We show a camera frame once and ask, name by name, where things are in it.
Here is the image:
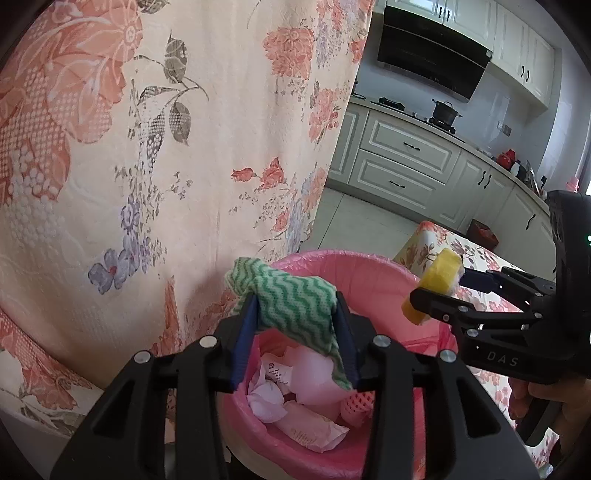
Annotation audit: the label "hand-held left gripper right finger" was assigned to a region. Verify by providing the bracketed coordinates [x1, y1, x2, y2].
[332, 291, 541, 480]

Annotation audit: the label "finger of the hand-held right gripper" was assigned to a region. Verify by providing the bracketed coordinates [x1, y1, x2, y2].
[409, 286, 543, 342]
[457, 265, 557, 301]

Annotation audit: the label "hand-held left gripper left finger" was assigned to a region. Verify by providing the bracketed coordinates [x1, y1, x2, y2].
[50, 293, 259, 480]

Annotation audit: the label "yellow sponge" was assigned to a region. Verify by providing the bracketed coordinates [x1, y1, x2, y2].
[403, 249, 464, 326]

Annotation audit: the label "green wavy striped cloth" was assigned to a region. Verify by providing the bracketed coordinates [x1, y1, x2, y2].
[225, 257, 354, 391]

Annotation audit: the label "bin with pink bag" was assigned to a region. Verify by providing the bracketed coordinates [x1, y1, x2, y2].
[222, 250, 458, 480]

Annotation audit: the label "person's right hand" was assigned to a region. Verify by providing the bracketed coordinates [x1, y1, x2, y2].
[508, 375, 591, 444]

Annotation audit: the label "crumpled paper cup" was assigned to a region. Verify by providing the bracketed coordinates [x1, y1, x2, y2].
[262, 351, 296, 393]

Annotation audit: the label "brown floor bin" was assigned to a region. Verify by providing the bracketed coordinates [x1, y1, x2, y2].
[467, 219, 499, 252]

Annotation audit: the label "floral tablecloth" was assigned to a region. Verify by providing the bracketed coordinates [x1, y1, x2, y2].
[392, 220, 568, 472]

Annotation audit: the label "crumpled white tissue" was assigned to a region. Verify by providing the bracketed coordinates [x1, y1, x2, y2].
[247, 383, 286, 424]

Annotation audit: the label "small pink foam fruit net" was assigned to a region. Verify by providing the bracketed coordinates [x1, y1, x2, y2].
[339, 390, 375, 428]

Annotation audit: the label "rolled paper wrapper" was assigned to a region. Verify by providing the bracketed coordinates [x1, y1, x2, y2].
[281, 401, 350, 453]

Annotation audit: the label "white lower cabinets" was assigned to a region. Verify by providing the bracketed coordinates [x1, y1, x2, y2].
[325, 99, 555, 259]

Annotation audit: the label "white cabinets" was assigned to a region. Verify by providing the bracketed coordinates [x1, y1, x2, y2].
[325, 99, 555, 259]
[383, 0, 557, 104]

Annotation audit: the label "black cooking pot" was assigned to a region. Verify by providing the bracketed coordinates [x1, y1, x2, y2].
[431, 98, 462, 126]

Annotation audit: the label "floral curtain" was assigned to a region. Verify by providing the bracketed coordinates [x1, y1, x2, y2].
[0, 0, 377, 439]

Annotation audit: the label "black gas stove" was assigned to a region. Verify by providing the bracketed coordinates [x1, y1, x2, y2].
[379, 97, 465, 134]

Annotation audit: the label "black range hood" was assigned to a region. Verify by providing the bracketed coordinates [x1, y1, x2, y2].
[376, 6, 492, 103]

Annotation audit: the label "white upper cabinets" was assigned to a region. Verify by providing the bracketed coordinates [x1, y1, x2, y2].
[383, 0, 557, 104]

